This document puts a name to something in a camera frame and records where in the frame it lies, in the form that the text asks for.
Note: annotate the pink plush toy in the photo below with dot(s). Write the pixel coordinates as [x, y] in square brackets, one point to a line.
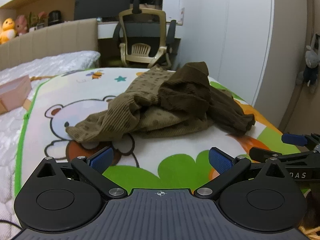
[22, 25]

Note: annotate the small potted flowers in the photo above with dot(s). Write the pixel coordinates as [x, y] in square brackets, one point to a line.
[37, 20]

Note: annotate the white cabinet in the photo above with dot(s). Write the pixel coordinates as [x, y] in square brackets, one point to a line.
[172, 7]

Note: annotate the cartoon printed blanket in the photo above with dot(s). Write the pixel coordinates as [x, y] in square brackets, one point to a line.
[75, 90]

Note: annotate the beige padded headboard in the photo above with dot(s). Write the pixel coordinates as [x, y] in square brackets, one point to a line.
[50, 40]

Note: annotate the beige mesh office chair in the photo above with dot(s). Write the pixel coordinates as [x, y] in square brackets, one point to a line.
[142, 30]

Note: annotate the grey plush toy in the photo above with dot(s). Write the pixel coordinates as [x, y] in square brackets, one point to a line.
[310, 67]

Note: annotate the white desk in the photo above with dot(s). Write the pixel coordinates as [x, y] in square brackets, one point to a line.
[107, 30]

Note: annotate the white quilted bedspread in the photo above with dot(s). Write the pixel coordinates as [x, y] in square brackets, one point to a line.
[37, 65]

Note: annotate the black monitor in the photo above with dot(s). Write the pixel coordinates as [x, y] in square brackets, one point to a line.
[100, 5]

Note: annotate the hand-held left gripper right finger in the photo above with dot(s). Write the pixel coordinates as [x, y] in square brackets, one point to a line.
[221, 160]

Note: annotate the black round appliance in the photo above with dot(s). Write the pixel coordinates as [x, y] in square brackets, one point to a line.
[54, 17]

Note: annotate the white wardrobe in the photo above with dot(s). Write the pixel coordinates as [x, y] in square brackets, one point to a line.
[237, 42]

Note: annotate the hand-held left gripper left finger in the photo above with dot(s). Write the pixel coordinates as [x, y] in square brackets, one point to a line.
[101, 158]

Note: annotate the beige door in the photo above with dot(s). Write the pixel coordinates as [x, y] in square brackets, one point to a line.
[295, 105]

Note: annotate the yellow plush toy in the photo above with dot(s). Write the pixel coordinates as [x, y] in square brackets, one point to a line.
[7, 30]

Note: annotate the green stool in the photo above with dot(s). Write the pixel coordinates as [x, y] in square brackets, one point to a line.
[112, 63]

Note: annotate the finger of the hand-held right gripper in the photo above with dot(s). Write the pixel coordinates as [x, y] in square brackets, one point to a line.
[265, 153]
[293, 139]

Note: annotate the pink box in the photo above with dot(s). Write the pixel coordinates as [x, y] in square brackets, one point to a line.
[15, 92]

